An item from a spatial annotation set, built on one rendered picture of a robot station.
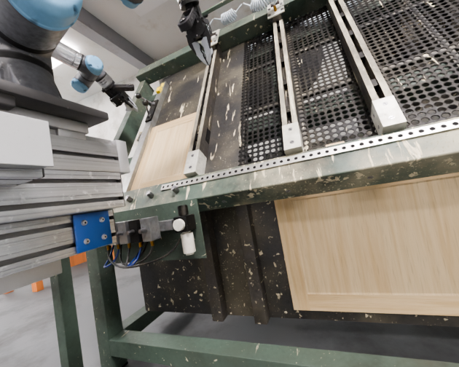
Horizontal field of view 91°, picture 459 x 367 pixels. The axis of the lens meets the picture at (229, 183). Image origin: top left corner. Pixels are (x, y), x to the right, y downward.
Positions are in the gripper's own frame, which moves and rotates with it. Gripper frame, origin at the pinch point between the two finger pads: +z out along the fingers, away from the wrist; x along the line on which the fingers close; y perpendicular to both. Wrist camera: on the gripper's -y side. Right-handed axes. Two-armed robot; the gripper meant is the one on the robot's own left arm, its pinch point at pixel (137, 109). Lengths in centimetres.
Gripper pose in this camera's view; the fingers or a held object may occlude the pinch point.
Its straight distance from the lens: 158.9
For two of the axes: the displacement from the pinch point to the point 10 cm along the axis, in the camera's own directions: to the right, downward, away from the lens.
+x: 2.5, 7.3, -6.3
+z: 4.2, 5.1, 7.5
